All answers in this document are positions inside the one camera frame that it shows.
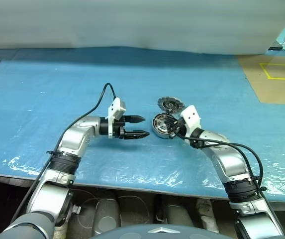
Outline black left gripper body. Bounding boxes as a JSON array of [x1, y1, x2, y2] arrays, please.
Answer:
[[112, 116, 131, 140]]

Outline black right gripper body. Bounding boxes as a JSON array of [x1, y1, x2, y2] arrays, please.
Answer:
[[176, 117, 188, 138]]

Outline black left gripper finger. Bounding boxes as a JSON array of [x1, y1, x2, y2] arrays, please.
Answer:
[[123, 128, 151, 140], [124, 115, 146, 124]]

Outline silver spoked rotor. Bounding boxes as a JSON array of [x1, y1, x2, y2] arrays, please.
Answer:
[[155, 117, 173, 135]]

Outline silver motor housing copper windings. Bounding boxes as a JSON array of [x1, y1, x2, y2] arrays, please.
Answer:
[[151, 113, 177, 139]]

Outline grey toothed gear disc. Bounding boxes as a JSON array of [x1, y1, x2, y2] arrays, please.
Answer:
[[157, 96, 185, 116]]

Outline blue plastic table cover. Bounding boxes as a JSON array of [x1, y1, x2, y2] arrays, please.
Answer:
[[0, 46, 285, 201]]

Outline brown cardboard sheet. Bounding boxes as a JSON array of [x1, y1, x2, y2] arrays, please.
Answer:
[[236, 52, 285, 106]]

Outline grey rounded shape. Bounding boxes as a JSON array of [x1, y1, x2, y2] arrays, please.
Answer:
[[94, 197, 121, 235], [165, 203, 195, 228]]

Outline white foam backdrop sheet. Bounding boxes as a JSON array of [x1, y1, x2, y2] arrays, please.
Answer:
[[0, 0, 285, 55]]

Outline grey robot torso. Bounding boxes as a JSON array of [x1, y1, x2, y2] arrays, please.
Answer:
[[89, 220, 224, 239]]

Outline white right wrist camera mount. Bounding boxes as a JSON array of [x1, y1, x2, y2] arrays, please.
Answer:
[[181, 105, 202, 145]]

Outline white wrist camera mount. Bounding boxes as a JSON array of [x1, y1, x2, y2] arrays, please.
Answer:
[[106, 97, 128, 139], [181, 105, 202, 145]]

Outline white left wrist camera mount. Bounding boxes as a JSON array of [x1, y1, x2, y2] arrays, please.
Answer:
[[106, 97, 128, 139]]

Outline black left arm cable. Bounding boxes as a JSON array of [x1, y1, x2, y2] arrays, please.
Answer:
[[9, 83, 117, 225]]

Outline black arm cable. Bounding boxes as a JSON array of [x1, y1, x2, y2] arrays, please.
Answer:
[[9, 83, 117, 225], [173, 130, 265, 193]]

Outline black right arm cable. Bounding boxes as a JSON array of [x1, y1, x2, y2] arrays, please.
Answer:
[[173, 130, 265, 193]]

